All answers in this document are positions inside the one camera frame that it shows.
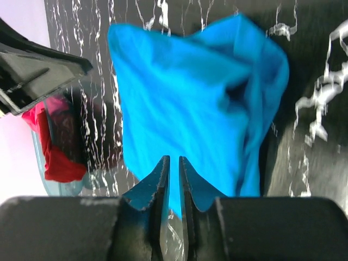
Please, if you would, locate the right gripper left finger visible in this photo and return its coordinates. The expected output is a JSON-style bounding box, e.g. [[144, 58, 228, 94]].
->
[[1, 156, 170, 260]]

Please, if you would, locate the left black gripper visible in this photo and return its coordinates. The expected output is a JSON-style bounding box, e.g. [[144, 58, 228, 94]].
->
[[1, 21, 93, 116]]

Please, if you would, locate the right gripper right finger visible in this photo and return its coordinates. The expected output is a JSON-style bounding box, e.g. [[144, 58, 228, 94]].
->
[[179, 157, 347, 260]]

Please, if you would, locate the blue t shirt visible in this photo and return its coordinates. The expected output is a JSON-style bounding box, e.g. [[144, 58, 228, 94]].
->
[[108, 15, 289, 216]]

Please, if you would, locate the pink t shirt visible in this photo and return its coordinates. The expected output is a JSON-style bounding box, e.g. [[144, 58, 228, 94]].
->
[[21, 95, 71, 132]]

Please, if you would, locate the clear blue plastic basket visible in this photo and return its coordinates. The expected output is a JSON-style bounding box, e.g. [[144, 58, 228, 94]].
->
[[22, 94, 92, 196]]

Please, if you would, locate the dark red t shirt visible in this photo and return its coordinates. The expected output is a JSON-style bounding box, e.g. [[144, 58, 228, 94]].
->
[[38, 111, 86, 183]]

